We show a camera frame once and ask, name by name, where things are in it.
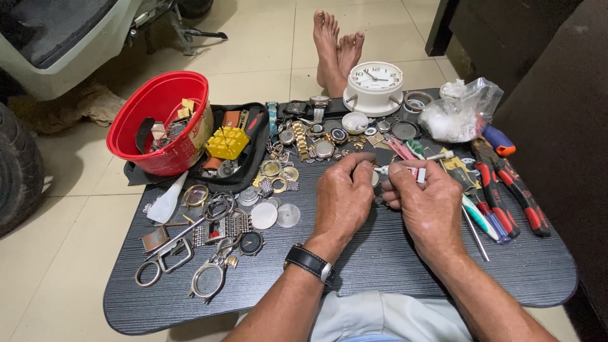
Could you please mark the person's left hand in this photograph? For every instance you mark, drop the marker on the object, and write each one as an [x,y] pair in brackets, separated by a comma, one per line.
[339,199]

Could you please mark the person's right hand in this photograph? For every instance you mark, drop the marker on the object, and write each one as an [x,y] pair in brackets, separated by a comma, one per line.
[432,209]

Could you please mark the white glue tube red label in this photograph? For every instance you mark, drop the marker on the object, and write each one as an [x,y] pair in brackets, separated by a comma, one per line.
[420,174]

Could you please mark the small silver watch part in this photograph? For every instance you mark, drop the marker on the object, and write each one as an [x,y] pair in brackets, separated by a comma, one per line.
[375,179]

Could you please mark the green white toothbrush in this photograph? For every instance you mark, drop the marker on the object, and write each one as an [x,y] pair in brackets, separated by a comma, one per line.
[479,218]

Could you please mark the yellow black card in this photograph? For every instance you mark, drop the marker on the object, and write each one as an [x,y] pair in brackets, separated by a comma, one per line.
[458,166]

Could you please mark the long thin metal rod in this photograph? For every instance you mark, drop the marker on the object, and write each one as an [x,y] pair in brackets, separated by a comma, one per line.
[476,235]

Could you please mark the silver round case back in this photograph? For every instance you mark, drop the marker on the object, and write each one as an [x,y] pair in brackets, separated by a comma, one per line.
[289,216]
[263,216]

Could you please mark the heap of watch parts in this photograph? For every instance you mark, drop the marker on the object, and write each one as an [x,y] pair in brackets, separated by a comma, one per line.
[327,142]

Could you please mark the slim red black pliers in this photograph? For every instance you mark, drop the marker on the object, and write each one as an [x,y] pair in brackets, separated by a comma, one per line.
[496,199]

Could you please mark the small blue red screwdriver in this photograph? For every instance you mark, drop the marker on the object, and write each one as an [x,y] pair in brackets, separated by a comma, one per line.
[496,225]

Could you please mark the pink tweezers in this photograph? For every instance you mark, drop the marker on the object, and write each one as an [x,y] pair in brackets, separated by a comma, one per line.
[399,147]

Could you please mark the cluster of gold bezels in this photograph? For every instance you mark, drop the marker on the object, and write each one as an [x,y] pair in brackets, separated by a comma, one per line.
[271,168]

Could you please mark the small white bowl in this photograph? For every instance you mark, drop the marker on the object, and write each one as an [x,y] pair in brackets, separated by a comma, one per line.
[355,122]

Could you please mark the round black watch back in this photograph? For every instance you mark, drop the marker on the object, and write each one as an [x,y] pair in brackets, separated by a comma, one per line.
[405,130]

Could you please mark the stack of silver discs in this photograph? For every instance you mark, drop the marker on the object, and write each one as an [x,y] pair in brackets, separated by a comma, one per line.
[248,195]

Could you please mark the large red black pliers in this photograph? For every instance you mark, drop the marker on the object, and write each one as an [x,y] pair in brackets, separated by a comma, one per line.
[522,194]

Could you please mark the clear plastic bag of cotton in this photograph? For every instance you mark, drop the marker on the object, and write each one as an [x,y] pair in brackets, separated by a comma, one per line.
[456,118]

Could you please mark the black tool pouch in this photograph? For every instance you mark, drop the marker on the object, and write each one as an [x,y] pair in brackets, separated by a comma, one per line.
[254,156]

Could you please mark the black dial watch head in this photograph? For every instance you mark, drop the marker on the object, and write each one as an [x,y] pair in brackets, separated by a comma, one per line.
[251,243]

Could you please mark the silver metal wristwatch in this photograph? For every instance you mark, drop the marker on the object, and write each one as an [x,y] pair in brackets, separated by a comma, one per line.
[319,102]

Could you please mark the black square wristwatch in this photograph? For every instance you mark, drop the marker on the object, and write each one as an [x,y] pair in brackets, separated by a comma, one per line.
[296,108]

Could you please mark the person's light grey clothing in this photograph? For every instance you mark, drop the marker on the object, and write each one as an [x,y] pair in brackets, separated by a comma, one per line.
[380,316]

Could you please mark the white alarm clock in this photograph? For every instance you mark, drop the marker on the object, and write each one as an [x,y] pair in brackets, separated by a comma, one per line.
[374,85]

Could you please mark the white cup with cotton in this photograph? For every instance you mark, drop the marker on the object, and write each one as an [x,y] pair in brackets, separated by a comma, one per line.
[452,89]

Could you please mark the person's bare foot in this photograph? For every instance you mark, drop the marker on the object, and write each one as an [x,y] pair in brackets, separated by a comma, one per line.
[349,54]
[326,47]

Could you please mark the steel scissors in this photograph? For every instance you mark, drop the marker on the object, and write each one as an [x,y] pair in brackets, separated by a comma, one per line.
[190,232]

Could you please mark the silver round watch case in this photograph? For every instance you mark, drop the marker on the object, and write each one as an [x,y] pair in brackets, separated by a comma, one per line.
[195,285]

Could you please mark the white plastic nozzle bottle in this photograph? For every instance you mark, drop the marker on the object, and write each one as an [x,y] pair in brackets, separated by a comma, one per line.
[164,206]

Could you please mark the dark brown cabinet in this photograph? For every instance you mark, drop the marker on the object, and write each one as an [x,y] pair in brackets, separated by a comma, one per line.
[546,71]

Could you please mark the silver square watch case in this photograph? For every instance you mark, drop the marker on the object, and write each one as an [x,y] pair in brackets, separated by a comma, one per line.
[161,263]

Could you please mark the copper square plate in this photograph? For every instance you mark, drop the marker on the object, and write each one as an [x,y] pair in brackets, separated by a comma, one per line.
[154,240]

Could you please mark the red plastic bucket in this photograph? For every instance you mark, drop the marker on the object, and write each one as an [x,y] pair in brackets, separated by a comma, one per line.
[156,102]

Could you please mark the tan crumpled cloth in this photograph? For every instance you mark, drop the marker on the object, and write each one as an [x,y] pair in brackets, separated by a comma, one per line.
[95,107]

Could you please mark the white scooter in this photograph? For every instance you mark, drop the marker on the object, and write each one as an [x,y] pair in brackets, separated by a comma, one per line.
[71,38]

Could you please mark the black rubber tyre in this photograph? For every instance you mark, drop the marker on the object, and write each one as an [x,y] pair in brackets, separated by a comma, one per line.
[16,171]

